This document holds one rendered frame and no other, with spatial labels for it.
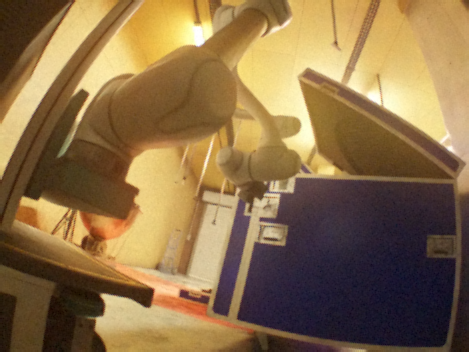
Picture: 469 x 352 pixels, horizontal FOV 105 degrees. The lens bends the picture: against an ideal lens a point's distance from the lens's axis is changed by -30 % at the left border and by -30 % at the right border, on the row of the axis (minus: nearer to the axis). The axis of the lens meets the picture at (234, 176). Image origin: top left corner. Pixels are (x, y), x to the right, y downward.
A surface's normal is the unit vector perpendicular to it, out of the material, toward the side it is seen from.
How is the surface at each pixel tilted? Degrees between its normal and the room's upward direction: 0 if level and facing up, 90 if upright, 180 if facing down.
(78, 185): 90
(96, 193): 90
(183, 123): 157
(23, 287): 90
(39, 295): 90
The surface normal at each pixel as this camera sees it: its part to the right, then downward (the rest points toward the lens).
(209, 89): 0.84, 0.05
